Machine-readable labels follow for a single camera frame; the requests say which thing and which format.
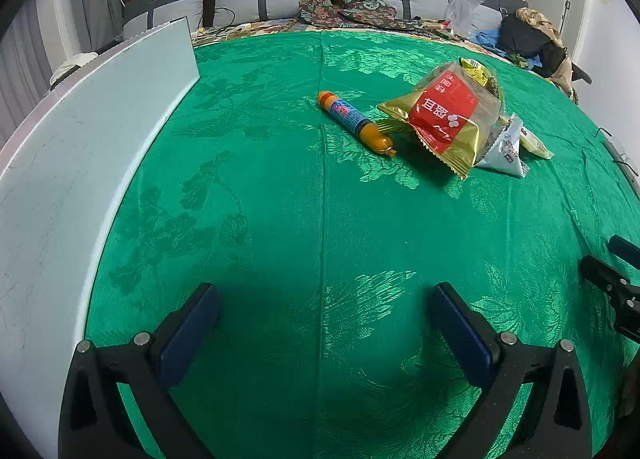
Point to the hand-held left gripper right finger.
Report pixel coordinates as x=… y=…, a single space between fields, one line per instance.
x=462 y=334

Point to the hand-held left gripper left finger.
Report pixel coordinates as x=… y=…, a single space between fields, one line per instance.
x=187 y=334

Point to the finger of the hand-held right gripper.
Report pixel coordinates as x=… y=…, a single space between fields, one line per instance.
x=627 y=249
x=602 y=274

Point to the cream snack packet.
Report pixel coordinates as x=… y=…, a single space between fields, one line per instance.
x=535 y=146

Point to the white triangular snack packet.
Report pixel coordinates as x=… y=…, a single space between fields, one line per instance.
x=507 y=149

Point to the white storage box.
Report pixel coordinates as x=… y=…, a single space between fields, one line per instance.
x=80 y=179

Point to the gold bread packet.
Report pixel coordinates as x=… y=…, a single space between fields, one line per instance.
x=445 y=114

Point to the long yellow snack packet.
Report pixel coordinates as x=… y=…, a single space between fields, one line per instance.
x=475 y=70

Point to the orange sausage stick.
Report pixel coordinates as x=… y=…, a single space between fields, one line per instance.
x=352 y=119

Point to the eyeglasses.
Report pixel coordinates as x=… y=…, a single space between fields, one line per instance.
x=607 y=134

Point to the green patterned blanket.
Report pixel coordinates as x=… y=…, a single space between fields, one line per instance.
x=310 y=219

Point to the black bag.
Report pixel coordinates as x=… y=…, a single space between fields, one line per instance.
x=525 y=39

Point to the pile of clothes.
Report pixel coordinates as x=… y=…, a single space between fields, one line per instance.
x=542 y=21

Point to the blue cloth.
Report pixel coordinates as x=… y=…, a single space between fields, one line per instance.
x=487 y=39

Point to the clear plastic bag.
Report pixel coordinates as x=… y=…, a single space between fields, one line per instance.
x=465 y=11

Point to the white cloth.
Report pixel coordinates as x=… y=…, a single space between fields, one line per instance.
x=72 y=66

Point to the dark floral garment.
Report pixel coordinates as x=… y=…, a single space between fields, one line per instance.
x=360 y=6

